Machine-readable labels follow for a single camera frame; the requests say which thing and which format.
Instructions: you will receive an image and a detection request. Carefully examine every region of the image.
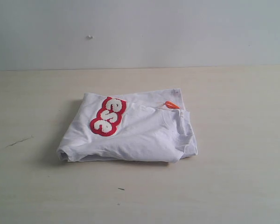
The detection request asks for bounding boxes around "white t-shirt red lettering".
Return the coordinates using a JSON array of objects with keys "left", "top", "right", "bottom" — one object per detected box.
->
[{"left": 56, "top": 89, "right": 198, "bottom": 163}]

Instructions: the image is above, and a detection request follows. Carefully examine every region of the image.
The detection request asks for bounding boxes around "orange ribbon neck tag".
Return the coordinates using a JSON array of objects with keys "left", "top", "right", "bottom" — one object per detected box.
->
[{"left": 164, "top": 101, "right": 180, "bottom": 109}]

